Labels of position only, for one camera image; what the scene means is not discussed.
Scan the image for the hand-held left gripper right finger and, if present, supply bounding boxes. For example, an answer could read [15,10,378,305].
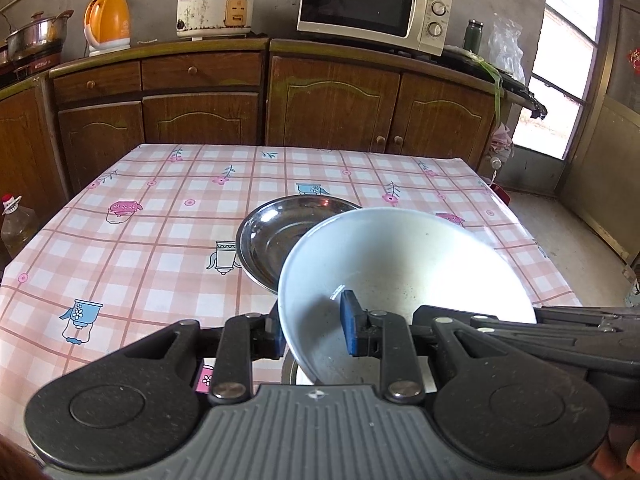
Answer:
[339,290,506,404]

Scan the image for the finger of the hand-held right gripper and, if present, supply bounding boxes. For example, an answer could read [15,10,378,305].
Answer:
[534,306,640,333]
[410,305,591,376]

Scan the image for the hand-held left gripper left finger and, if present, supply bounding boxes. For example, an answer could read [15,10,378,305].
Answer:
[122,305,287,407]

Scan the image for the large white ceramic bowl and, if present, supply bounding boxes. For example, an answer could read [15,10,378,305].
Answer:
[276,207,537,386]

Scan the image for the large steel plate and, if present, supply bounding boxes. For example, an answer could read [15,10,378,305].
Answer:
[235,195,363,295]

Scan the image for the grey glazed door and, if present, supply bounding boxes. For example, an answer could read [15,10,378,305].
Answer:
[500,0,616,198]

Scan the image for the beige door leaf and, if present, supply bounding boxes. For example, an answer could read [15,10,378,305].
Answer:
[565,0,640,263]

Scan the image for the pink checked plastic tablecloth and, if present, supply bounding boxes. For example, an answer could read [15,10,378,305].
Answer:
[0,142,586,461]

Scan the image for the pink folded umbrella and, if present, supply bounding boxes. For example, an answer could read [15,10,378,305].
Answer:
[489,122,516,161]

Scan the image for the wooden drawer cabinet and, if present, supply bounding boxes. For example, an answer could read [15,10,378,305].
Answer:
[49,37,270,193]

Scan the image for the black flat tray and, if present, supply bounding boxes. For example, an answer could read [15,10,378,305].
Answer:
[440,45,548,118]

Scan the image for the green leek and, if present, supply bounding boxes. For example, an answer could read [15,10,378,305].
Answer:
[450,47,506,123]

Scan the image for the clear cooking oil bottle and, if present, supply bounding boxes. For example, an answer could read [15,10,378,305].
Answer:
[0,194,41,266]

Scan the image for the clear plastic bag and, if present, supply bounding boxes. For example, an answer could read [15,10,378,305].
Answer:
[486,17,527,83]

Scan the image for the wooden single-door cabinet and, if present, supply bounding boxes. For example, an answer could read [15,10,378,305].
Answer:
[0,77,71,271]

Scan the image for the cream microwave oven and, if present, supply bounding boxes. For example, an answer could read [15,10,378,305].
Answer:
[296,0,454,57]

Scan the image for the white rice cooker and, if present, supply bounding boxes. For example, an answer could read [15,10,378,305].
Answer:
[169,0,257,40]

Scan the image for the orange electric kettle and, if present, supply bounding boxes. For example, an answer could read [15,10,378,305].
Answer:
[83,0,132,57]

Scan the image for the dark cooktop stove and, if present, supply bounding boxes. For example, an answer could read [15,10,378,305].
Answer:
[0,45,66,86]

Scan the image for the steel cooking pot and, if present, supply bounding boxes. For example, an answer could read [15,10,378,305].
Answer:
[5,10,75,61]

